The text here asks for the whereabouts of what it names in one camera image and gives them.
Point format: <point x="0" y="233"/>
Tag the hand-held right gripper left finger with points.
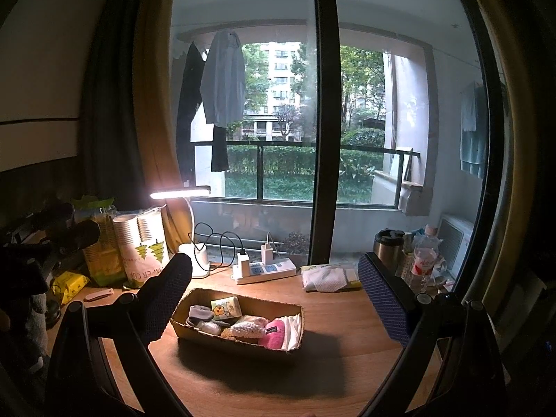
<point x="167" y="299"/>

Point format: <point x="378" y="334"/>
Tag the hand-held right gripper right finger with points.
<point x="382" y="299"/>

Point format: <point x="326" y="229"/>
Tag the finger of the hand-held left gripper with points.
<point x="52" y="217"/>
<point x="80" y="234"/>

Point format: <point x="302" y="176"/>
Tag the grey sock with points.
<point x="197" y="313"/>

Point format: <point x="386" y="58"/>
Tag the bubble wrap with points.
<point x="245" y="329"/>

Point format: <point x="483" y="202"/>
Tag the white foam sheet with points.
<point x="293" y="332"/>

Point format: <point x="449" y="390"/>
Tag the cardboard box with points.
<point x="265" y="308"/>

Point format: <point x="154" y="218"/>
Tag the pink plush toy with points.
<point x="273" y="336"/>

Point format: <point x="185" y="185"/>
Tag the green yellow packet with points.
<point x="102" y="265"/>

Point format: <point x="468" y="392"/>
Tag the steel thermos cup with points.
<point x="388" y="252"/>

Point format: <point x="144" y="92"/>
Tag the white desk lamp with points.
<point x="197" y="260"/>

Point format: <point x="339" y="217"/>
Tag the yellow tissue packet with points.
<point x="71" y="284"/>

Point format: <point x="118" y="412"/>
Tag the plastic water bottle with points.
<point x="425" y="260"/>

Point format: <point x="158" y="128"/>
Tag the paper cup pack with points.
<point x="139" y="243"/>

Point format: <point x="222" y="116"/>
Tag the clear plastic bag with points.
<point x="443" y="273"/>

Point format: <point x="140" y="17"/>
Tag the potted plant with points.
<point x="297" y="243"/>

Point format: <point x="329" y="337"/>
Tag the white power strip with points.
<point x="269" y="269"/>

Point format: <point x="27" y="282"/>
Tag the dark grey curtain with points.
<point x="113" y="117"/>

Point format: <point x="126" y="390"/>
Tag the tan curtain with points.
<point x="156" y="117"/>

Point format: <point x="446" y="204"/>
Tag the leaning wooden board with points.
<point x="402" y="160"/>

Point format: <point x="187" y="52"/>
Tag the hanging dark trousers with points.
<point x="220" y="152"/>

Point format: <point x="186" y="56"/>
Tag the hanging pale teal garment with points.
<point x="473" y="139"/>

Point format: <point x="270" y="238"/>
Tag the balcony railing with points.
<point x="282" y="142"/>

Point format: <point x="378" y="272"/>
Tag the hanging light blue shirt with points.
<point x="223" y="82"/>

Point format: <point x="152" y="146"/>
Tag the black window frame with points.
<point x="323" y="95"/>

